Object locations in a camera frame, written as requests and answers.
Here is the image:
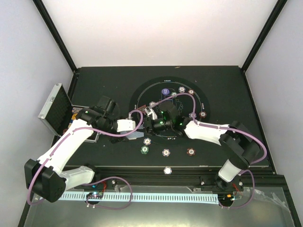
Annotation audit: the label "aluminium poker chip case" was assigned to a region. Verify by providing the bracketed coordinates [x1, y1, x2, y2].
[37, 83, 100, 143]

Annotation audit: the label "purple cable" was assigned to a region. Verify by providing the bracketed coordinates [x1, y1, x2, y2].
[151, 92, 267, 210]
[26, 109, 144, 210]

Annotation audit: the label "purple round blind button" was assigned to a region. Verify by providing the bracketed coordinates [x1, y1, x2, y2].
[161, 88, 170, 96]

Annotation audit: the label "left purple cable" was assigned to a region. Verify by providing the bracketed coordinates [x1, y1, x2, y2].
[26, 109, 144, 210]

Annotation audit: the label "red chip mat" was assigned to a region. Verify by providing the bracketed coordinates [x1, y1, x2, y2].
[199, 111, 207, 119]
[188, 89, 195, 96]

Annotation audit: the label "white slotted cable duct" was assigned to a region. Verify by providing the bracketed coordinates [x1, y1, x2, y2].
[59, 192, 219, 205]

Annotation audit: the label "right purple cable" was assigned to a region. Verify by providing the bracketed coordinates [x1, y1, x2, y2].
[151, 92, 267, 210]

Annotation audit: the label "green poker chip stack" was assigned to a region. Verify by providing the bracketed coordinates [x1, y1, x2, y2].
[140, 146, 149, 155]

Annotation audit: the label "red poker chip stack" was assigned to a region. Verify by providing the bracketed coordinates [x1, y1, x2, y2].
[187, 148, 196, 156]

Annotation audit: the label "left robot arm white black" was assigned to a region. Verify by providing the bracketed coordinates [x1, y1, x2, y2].
[24, 96, 135, 202]

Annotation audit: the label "white chip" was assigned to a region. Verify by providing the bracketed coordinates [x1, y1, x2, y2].
[163, 166, 172, 175]

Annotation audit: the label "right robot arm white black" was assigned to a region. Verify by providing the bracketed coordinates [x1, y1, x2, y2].
[143, 101, 263, 191]

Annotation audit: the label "red chip mat top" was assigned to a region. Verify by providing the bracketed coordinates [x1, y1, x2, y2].
[188, 89, 195, 96]

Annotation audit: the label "red triangular dealer button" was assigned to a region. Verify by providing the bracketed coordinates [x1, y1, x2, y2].
[137, 105, 147, 113]

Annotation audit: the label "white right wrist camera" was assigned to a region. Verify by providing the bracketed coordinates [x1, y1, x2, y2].
[144, 107, 158, 120]

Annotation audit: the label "blue poker chip stack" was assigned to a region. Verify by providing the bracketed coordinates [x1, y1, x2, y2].
[162, 149, 170, 157]

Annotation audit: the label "round black poker mat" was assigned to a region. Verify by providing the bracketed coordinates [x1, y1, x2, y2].
[129, 77, 211, 147]

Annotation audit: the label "chips inside case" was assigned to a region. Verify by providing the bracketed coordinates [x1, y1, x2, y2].
[62, 106, 83, 135]

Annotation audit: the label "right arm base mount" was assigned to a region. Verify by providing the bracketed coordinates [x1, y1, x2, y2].
[200, 175, 243, 207]

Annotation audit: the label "blue playing card deck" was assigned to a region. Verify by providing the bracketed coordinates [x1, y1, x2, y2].
[126, 131, 144, 140]

